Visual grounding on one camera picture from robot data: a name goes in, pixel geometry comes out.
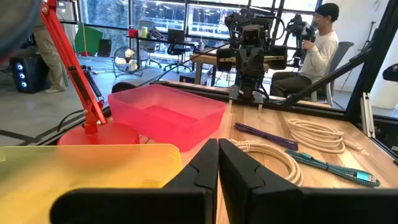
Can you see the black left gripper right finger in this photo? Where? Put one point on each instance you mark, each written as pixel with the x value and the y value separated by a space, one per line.
pixel 239 174

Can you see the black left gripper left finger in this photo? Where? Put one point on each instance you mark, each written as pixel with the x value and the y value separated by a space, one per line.
pixel 199 168

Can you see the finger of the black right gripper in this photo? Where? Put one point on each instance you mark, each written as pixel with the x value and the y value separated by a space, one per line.
pixel 243 67
pixel 257 67

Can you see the black background robot arm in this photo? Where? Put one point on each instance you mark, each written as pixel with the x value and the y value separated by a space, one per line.
pixel 298 31

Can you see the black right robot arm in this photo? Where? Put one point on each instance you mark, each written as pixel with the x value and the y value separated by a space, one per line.
pixel 248 87

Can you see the wooden background table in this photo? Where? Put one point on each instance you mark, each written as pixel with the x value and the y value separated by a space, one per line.
pixel 202 59

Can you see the black office chair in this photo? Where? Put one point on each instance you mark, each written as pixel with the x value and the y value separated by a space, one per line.
pixel 177 51

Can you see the pink translucent plastic bin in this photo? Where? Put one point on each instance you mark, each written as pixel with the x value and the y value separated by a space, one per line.
pixel 168 124

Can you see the black laptop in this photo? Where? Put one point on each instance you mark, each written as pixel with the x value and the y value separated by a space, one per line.
pixel 176 35

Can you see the person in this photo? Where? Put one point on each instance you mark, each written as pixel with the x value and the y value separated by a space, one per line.
pixel 320 53
pixel 49 53

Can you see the black desk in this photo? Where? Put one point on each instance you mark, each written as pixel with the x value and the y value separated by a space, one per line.
pixel 155 39

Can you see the grey office chair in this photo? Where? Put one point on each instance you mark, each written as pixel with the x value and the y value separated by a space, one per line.
pixel 340 53

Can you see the white cup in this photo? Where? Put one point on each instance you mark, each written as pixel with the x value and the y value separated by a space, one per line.
pixel 144 32

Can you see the red box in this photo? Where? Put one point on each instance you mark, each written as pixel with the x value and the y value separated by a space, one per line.
pixel 133 33

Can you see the metal floor fan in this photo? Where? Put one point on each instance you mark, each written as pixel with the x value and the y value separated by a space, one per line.
pixel 127 62

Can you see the red desk lamp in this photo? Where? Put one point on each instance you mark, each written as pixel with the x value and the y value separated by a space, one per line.
pixel 93 137

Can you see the black case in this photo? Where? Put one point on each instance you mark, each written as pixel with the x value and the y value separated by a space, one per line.
pixel 104 48

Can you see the yellow translucent plastic bin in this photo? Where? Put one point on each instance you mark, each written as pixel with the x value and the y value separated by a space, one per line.
pixel 77 174

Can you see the black rounded object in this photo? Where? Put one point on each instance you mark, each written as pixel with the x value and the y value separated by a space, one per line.
pixel 391 73

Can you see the green board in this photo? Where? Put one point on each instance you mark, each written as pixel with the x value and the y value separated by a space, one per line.
pixel 90 40

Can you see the black computer tower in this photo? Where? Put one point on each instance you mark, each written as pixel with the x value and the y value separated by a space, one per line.
pixel 31 74

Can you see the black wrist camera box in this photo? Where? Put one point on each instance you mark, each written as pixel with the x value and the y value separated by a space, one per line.
pixel 253 35

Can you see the black diagonal frame strut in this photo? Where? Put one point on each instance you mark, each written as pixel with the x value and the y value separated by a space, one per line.
pixel 326 79

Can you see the black frame post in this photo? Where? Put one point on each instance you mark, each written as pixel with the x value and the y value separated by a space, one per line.
pixel 373 62

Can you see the aluminium bracket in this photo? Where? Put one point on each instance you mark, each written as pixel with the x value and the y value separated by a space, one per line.
pixel 367 115

